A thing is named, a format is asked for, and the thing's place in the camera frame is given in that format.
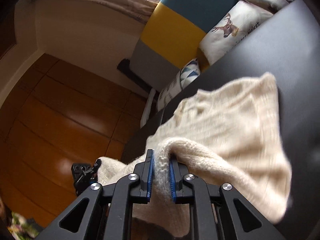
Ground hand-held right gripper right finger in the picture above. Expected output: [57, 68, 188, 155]
[168, 156, 286, 240]

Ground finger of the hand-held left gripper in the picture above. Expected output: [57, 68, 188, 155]
[71, 160, 102, 195]

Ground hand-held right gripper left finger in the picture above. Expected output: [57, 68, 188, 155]
[37, 149, 154, 240]

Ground cream knit sweater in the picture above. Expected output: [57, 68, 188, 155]
[96, 72, 293, 237]

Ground floral cloth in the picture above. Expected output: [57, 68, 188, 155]
[6, 211, 38, 240]

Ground geometric print pillow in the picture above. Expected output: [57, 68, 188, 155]
[156, 57, 202, 112]

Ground deer print pillow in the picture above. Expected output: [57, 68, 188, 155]
[199, 0, 273, 64]

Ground grey yellow blue sofa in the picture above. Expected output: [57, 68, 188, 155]
[130, 0, 290, 128]

